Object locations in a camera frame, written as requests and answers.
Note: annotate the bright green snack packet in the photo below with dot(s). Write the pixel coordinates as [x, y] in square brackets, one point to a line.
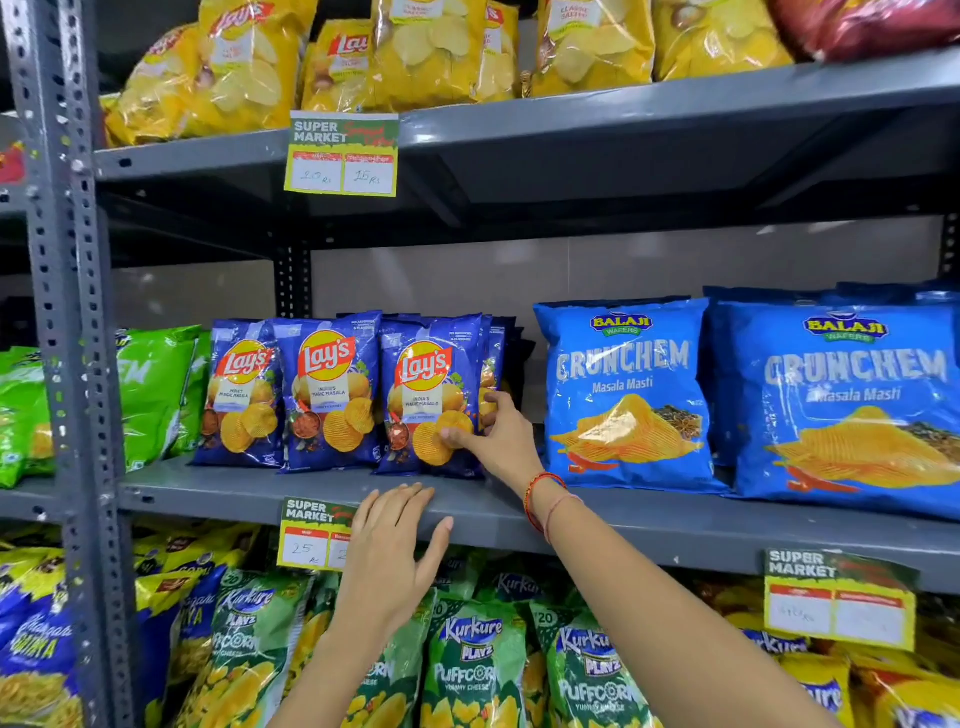
[193, 405]
[154, 397]
[22, 420]

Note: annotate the large light blue snack packet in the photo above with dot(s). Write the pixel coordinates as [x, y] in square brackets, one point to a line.
[718, 375]
[847, 405]
[630, 397]

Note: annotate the person's right forearm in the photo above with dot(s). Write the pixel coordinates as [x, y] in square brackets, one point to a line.
[660, 622]

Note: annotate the person's right thumb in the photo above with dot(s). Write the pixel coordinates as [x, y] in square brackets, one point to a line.
[463, 439]

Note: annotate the row of dark blue packets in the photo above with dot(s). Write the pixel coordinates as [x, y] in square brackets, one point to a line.
[330, 390]

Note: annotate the pile of blue yellow packets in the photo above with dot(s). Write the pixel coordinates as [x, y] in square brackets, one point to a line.
[37, 637]

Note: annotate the person's left hand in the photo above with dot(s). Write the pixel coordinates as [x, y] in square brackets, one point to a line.
[382, 570]

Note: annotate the person's right hand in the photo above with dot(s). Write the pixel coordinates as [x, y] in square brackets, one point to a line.
[510, 450]

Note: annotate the person's left thumb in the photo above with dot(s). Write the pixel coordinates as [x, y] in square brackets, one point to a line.
[441, 551]

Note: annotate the person's left forearm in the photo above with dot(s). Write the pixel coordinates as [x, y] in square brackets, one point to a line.
[330, 675]

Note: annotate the dark blue chips packet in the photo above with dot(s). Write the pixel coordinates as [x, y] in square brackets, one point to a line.
[420, 397]

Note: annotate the row of green corn-puff packets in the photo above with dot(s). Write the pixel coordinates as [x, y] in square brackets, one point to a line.
[472, 660]

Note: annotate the pile of yellow orange packets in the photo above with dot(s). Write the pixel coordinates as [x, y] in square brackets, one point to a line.
[862, 682]

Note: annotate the grey perforated rack upright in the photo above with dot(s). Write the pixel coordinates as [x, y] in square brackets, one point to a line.
[75, 337]

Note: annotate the green yellow price label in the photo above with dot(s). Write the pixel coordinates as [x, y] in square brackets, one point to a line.
[307, 536]
[341, 154]
[840, 600]

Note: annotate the grey metal shelf board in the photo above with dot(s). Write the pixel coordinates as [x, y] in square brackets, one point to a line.
[675, 525]
[30, 499]
[637, 120]

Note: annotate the person's left little finger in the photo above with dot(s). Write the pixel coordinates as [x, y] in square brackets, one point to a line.
[364, 517]

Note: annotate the person's left middle finger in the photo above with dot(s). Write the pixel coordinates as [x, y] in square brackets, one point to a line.
[403, 508]

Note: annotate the red snack packet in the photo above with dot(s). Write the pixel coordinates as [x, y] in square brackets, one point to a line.
[870, 26]

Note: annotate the dark perforated rear upright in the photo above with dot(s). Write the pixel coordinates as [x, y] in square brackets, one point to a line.
[292, 281]

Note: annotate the row of yellow chip packets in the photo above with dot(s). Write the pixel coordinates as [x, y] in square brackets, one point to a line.
[420, 52]

